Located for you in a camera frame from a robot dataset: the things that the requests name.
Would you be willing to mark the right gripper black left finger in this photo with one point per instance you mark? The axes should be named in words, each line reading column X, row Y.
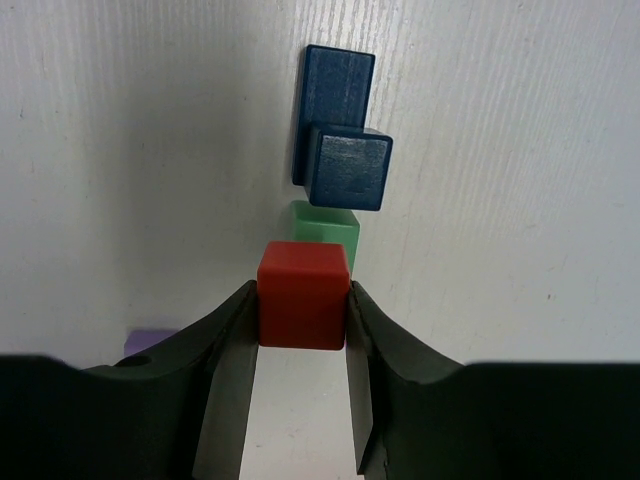
column 176, row 410

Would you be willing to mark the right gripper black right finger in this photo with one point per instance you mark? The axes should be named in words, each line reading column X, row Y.
column 417, row 414

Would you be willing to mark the purple wood block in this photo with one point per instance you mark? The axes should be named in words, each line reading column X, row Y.
column 139, row 340

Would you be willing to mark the red wood block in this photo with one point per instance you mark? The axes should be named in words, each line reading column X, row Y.
column 302, row 290

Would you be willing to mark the green wood block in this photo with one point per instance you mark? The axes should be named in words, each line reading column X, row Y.
column 325, row 225

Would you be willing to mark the teal small wood block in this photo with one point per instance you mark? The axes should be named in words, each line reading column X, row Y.
column 346, row 167

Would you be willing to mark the dark blue wood block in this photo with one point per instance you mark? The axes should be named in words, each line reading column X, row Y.
column 334, row 87

